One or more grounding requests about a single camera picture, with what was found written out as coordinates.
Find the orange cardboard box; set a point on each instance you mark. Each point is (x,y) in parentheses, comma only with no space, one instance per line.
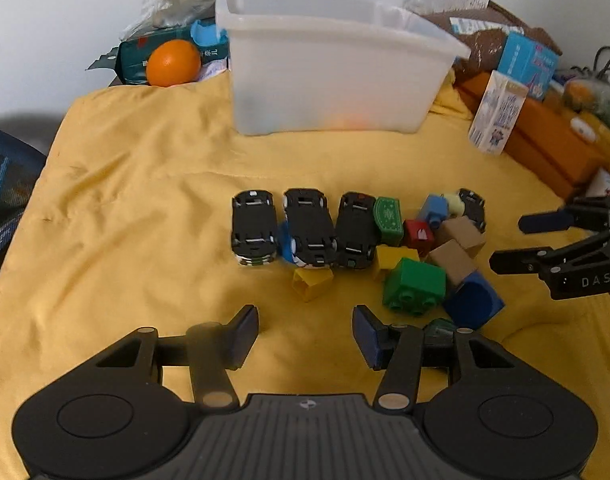
(550,140)

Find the red toy block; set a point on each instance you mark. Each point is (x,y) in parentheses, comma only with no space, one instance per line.
(417,237)

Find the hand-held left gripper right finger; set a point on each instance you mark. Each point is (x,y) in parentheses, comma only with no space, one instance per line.
(365,335)

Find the white milk carton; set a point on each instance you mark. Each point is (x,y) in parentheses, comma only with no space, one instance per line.
(497,112)

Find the yellow toy block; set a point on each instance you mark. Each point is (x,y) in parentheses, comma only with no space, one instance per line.
(391,259)
(312,284)

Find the green studded building block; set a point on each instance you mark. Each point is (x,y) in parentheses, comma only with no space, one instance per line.
(415,285)

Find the toy car with white trim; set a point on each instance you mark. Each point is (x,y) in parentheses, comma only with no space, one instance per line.
(254,227)

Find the dark green toy piece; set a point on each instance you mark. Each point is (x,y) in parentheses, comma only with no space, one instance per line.
(439,332)

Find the net bag of fruit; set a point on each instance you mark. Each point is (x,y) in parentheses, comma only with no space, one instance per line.
(587,92)

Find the pale green toy block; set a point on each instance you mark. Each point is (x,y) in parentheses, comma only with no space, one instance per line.
(454,204)

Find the dark mesh chair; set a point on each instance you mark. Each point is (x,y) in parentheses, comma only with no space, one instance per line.
(7,180)

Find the small black toy car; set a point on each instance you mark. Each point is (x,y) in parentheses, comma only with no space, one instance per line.
(474,207)

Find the toy car with blue trim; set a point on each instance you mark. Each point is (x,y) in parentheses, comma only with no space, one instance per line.
(310,227)

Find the white plastic storage bin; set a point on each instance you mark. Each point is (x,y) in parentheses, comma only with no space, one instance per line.
(310,70)

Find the orange fruit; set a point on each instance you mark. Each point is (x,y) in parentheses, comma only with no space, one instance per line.
(173,64)

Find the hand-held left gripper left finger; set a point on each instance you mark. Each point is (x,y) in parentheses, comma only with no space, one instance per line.
(245,331)

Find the large dark blue block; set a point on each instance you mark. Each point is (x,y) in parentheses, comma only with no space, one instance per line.
(474,302)

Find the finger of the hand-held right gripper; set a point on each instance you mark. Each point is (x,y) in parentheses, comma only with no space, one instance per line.
(545,221)
(515,261)

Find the small white object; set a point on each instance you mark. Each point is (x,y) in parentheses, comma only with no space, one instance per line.
(582,129)

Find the yellow cloth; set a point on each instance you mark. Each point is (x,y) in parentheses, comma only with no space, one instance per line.
(135,200)

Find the light blue carton box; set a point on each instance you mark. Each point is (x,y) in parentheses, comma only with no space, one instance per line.
(530,62)

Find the tan toy block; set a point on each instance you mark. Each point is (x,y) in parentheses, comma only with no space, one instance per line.
(455,262)
(462,237)

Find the light blue toy block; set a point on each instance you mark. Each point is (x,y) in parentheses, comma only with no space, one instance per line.
(432,210)

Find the toy car with red dot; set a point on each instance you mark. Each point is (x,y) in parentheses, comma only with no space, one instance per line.
(356,230)

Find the green patterned block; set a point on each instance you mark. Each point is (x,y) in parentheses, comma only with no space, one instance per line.
(389,220)

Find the small blue toy piece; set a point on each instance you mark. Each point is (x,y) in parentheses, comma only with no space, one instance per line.
(285,242)

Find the brown cardboard box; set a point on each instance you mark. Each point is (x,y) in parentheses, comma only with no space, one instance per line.
(477,40)

